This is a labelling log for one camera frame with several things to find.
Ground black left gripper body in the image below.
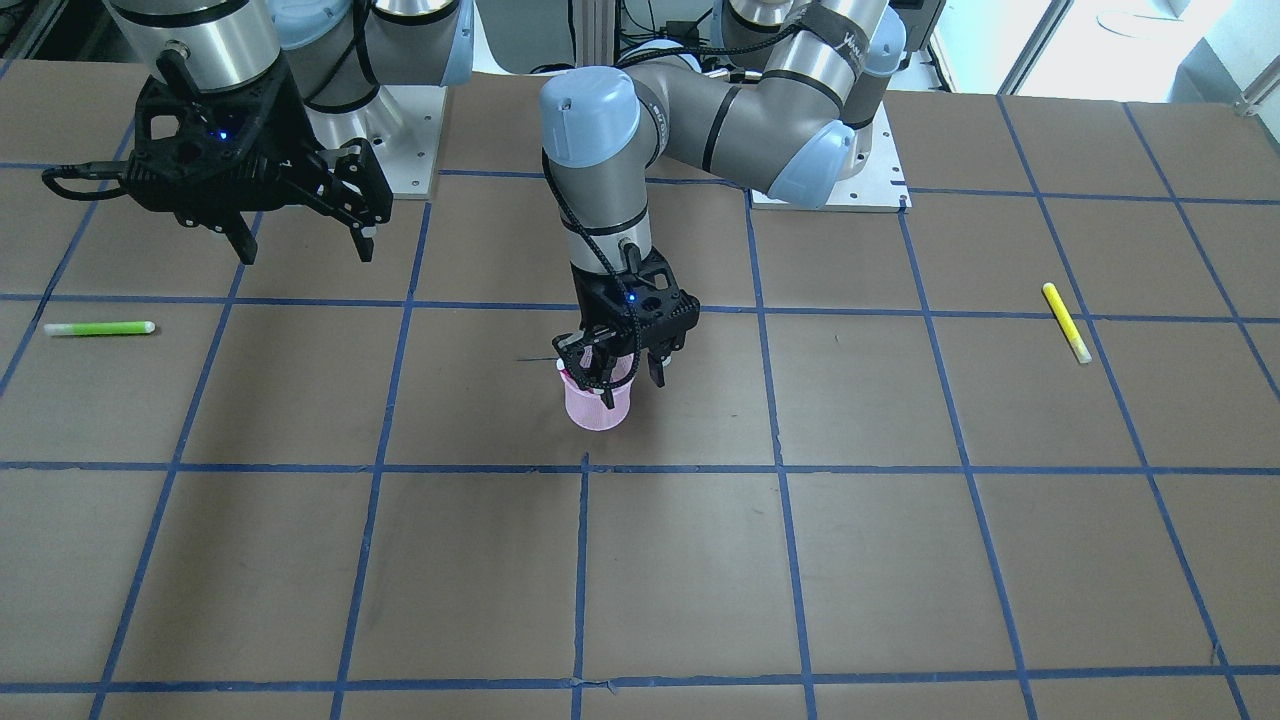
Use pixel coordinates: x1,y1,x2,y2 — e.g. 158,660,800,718
572,250,701,359

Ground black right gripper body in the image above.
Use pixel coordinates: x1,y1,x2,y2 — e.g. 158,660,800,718
119,55,332,234

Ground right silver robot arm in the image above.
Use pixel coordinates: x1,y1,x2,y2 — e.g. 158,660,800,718
99,1,475,265

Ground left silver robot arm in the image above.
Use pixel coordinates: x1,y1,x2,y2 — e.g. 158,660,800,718
539,1,908,411

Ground pink mesh cup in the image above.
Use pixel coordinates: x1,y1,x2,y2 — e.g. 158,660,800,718
559,374,635,430

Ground green highlighter pen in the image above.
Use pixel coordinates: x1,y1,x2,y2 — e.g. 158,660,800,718
42,322,157,337

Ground yellow highlighter pen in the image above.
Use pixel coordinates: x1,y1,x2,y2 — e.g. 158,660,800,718
1041,282,1093,365

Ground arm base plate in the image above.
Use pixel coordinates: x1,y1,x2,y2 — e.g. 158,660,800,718
307,85,448,200
745,100,909,213

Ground aluminium frame post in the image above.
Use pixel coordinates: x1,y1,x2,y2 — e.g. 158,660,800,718
567,0,620,67

